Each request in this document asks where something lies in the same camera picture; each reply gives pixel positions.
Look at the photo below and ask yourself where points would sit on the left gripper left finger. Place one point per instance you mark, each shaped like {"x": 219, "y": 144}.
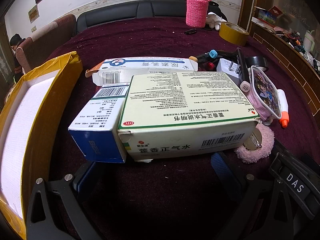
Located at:
{"x": 54, "y": 212}

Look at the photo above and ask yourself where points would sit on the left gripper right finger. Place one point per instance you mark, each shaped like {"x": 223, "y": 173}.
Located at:
{"x": 222, "y": 170}

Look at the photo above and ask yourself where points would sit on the large cream medicine box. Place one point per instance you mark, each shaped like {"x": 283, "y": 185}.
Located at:
{"x": 169, "y": 115}

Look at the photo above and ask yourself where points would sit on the fairy print clear pouch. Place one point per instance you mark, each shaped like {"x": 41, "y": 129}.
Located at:
{"x": 265, "y": 92}

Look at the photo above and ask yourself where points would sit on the white power adapter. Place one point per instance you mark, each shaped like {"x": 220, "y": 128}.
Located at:
{"x": 228, "y": 67}

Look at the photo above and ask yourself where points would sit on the blue white medicine box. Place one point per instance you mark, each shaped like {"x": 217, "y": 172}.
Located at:
{"x": 95, "y": 128}

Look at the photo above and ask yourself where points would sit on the long white ointment box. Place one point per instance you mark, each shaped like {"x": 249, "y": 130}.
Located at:
{"x": 120, "y": 70}

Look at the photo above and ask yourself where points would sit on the pink fluffy puff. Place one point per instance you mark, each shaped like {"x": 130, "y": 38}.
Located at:
{"x": 258, "y": 145}

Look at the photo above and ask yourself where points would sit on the maroon bed cover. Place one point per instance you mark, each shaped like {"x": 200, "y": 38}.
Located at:
{"x": 179, "y": 198}

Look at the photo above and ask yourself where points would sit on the orange tip white marker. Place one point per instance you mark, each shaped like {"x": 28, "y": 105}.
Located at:
{"x": 284, "y": 108}

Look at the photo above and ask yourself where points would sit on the red cap black marker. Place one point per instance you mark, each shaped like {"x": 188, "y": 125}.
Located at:
{"x": 207, "y": 67}

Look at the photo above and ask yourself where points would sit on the wooden brick pattern cabinet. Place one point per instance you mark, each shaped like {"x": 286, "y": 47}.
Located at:
{"x": 297, "y": 67}

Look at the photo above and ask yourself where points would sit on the black electrical tape roll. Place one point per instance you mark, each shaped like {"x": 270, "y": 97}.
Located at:
{"x": 257, "y": 61}

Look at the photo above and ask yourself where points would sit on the yellow cardboard box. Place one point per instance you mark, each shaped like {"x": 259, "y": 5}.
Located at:
{"x": 29, "y": 122}

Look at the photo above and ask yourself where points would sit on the yellow packing tape roll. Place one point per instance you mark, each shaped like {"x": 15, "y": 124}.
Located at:
{"x": 233, "y": 33}

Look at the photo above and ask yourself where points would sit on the small black hair clip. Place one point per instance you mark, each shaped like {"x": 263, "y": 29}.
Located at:
{"x": 190, "y": 32}

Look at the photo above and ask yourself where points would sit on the white stuffed toy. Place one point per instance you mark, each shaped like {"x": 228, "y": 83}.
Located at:
{"x": 214, "y": 21}

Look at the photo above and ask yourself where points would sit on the black leather headboard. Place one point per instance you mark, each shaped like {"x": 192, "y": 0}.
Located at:
{"x": 131, "y": 10}

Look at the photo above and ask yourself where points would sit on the pink knitted sleeve bottle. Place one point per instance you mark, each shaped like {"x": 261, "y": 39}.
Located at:
{"x": 196, "y": 13}

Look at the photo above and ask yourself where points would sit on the brown upholstered chair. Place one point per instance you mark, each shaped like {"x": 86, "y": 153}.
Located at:
{"x": 35, "y": 49}

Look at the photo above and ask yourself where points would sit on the person in black clothes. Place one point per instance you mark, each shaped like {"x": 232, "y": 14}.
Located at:
{"x": 15, "y": 41}

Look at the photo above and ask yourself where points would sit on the small wall plaque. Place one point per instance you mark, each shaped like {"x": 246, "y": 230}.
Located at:
{"x": 33, "y": 14}

